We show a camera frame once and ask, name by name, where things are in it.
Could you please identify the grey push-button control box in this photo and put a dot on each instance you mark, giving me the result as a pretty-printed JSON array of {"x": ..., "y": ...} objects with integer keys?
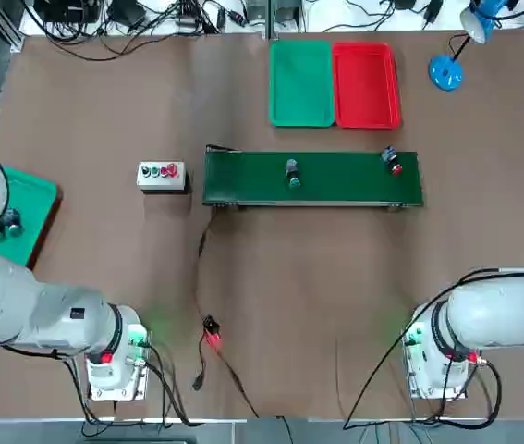
[{"x": 160, "y": 185}]

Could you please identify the red-capped push button part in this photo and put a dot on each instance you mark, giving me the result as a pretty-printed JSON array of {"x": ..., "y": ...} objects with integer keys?
[{"x": 393, "y": 162}]

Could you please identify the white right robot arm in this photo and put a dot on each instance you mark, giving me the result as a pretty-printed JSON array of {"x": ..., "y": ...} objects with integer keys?
[{"x": 488, "y": 314}]

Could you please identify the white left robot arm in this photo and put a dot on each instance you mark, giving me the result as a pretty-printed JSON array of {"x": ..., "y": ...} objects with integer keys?
[{"x": 35, "y": 305}]

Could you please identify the green belt conveyor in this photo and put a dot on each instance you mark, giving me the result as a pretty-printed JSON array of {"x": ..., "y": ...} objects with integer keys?
[{"x": 335, "y": 178}]

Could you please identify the black electronics box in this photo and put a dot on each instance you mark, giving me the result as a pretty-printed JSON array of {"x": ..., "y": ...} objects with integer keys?
[{"x": 69, "y": 9}]

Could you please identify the small black circuit module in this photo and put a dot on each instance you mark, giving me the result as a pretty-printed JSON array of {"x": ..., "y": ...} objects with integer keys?
[{"x": 211, "y": 326}]

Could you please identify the green plastic tray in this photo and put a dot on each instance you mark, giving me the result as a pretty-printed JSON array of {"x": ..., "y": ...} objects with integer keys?
[
  {"x": 302, "y": 83},
  {"x": 30, "y": 199}
]

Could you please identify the red plastic tray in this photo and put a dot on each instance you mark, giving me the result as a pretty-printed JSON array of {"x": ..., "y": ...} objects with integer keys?
[{"x": 365, "y": 85}]

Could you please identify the black power supply unit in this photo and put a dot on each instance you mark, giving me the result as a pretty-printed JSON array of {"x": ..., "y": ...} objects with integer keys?
[{"x": 289, "y": 7}]

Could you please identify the blue desk lamp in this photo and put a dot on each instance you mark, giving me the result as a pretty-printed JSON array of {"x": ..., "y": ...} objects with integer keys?
[{"x": 446, "y": 73}]

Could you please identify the black power adapter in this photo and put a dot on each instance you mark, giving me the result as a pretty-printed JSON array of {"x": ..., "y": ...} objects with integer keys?
[
  {"x": 125, "y": 14},
  {"x": 405, "y": 3},
  {"x": 432, "y": 9}
]

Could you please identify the aluminium frame post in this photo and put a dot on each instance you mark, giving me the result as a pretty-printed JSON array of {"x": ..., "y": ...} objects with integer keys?
[{"x": 271, "y": 18}]

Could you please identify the aluminium frame rail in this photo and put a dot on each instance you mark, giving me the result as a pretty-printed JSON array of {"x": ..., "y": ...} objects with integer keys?
[{"x": 12, "y": 28}]

